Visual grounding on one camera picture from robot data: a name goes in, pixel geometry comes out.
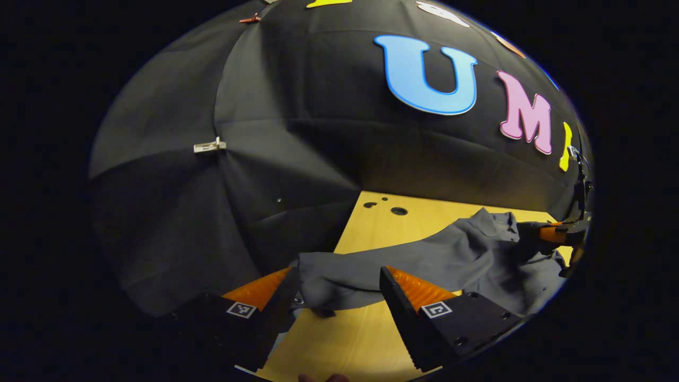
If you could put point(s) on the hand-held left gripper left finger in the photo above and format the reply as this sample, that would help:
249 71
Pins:
270 329

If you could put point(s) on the black backdrop cloth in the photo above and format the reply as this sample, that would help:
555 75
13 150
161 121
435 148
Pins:
297 106

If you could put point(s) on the red backdrop clip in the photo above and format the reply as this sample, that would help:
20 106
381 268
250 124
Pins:
249 19

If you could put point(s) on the white backdrop clip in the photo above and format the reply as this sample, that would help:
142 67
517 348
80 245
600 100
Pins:
209 145

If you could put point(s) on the grey button shirt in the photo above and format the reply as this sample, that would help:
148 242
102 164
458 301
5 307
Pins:
424 260

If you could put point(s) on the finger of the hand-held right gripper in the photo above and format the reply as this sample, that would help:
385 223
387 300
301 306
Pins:
551 233

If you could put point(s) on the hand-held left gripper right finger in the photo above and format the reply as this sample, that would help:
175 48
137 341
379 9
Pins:
403 323

